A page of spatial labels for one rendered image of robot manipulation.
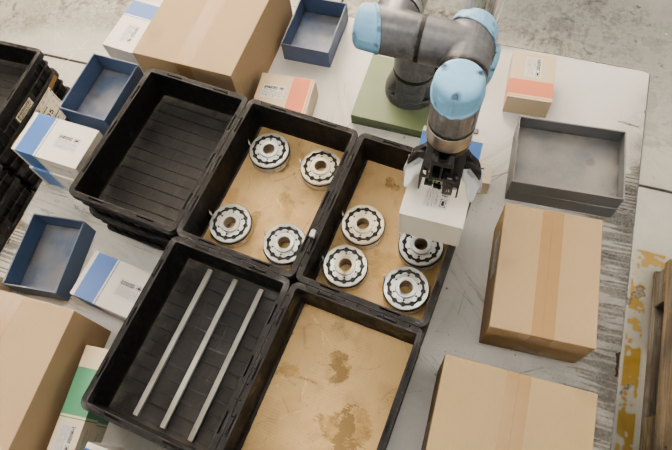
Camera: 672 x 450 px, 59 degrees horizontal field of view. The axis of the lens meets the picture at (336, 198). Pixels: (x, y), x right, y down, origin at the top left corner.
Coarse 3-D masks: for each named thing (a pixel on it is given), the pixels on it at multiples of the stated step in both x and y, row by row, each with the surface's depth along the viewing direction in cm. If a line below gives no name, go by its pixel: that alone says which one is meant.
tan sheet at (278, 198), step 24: (312, 144) 153; (240, 168) 152; (288, 168) 151; (240, 192) 149; (264, 192) 148; (288, 192) 148; (312, 192) 147; (264, 216) 145; (288, 216) 145; (312, 216) 144
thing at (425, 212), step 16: (480, 144) 115; (416, 176) 113; (416, 192) 111; (432, 192) 111; (464, 192) 110; (400, 208) 110; (416, 208) 110; (432, 208) 110; (448, 208) 109; (464, 208) 109; (400, 224) 114; (416, 224) 112; (432, 224) 110; (448, 224) 108; (432, 240) 116; (448, 240) 114
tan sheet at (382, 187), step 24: (384, 168) 149; (360, 192) 146; (384, 192) 146; (384, 216) 143; (336, 240) 141; (384, 240) 140; (384, 264) 137; (360, 288) 135; (408, 288) 134; (432, 288) 134
